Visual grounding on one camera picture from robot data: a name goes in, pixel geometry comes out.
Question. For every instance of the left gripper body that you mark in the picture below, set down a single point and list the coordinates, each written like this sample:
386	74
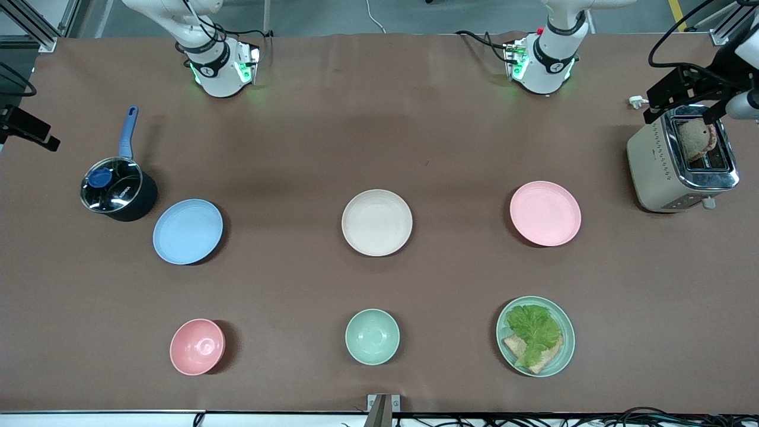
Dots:
721	75

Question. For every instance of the pink shallow bowl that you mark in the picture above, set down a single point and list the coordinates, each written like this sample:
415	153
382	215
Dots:
545	213

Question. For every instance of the blue shallow bowl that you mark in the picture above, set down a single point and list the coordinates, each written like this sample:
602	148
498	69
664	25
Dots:
188	231

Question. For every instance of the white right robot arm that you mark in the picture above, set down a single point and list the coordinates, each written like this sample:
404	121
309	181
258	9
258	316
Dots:
216	77

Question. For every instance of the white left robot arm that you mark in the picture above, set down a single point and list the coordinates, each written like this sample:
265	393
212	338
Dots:
548	68

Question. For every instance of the brown round bread slice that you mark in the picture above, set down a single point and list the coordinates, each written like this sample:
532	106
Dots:
695	141

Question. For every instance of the beige chrome toaster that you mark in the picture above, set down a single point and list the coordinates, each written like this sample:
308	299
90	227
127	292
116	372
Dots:
652	172

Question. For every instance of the glass lid with blue knob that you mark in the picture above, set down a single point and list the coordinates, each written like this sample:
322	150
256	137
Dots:
112	185

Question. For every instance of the green plate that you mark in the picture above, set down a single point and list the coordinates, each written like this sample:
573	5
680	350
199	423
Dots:
566	344

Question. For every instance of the green lettuce leaf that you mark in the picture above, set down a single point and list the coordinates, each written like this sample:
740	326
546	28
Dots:
533	329

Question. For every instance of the small pink deep bowl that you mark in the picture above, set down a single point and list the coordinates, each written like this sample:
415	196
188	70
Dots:
197	347

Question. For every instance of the toasted bread slice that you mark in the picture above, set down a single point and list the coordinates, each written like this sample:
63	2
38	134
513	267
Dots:
548	359

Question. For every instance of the beige shallow bowl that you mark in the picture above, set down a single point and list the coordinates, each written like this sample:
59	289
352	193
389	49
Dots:
377	222

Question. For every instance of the small green deep bowl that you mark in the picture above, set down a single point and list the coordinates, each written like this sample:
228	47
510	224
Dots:
372	337

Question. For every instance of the aluminium frame profile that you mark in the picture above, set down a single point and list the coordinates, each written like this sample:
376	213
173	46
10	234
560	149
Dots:
720	37
44	42

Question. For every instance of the metal base bracket green light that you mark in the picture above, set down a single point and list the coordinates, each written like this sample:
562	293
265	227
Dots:
514	59
248	64

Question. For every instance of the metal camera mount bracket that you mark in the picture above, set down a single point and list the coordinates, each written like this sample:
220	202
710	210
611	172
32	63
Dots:
382	409

